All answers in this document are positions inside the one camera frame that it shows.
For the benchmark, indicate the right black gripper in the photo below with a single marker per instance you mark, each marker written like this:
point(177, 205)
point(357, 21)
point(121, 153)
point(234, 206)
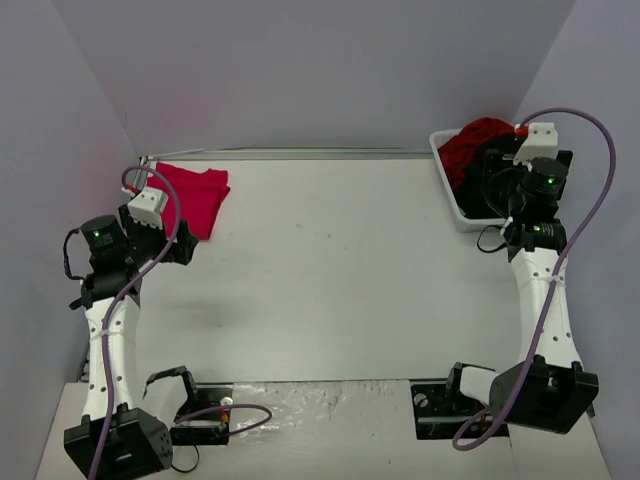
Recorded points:
point(493, 167)

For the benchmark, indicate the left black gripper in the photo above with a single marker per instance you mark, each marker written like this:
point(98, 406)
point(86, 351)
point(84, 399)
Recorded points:
point(176, 240)

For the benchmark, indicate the black t shirt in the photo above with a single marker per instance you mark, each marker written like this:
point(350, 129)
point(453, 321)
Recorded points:
point(468, 196)

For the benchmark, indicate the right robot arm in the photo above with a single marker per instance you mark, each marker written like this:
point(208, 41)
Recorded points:
point(547, 388)

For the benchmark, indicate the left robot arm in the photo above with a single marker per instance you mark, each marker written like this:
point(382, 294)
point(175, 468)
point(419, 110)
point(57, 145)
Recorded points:
point(117, 438)

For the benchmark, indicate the red t shirt in basket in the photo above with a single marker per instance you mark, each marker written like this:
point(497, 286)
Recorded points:
point(458, 152)

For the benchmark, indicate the folded pink t shirt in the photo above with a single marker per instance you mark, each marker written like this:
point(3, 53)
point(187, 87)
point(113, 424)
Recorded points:
point(200, 195)

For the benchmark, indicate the white plastic basket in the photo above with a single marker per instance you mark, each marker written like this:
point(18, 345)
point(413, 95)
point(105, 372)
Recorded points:
point(461, 223)

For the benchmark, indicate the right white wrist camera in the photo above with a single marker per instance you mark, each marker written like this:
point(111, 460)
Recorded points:
point(540, 139)

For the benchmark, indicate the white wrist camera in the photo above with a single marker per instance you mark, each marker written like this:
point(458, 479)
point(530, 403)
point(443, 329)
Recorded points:
point(540, 139)
point(147, 207)

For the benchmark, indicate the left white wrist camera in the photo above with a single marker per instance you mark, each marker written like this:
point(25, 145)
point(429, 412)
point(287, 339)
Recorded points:
point(147, 207)

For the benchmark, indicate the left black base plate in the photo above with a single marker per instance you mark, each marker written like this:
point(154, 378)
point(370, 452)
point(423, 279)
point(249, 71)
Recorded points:
point(210, 429)

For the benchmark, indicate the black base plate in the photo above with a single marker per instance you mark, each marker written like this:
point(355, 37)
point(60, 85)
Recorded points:
point(210, 429)
point(437, 416)

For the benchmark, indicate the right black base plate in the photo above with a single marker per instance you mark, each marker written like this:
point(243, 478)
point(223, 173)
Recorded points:
point(437, 416)

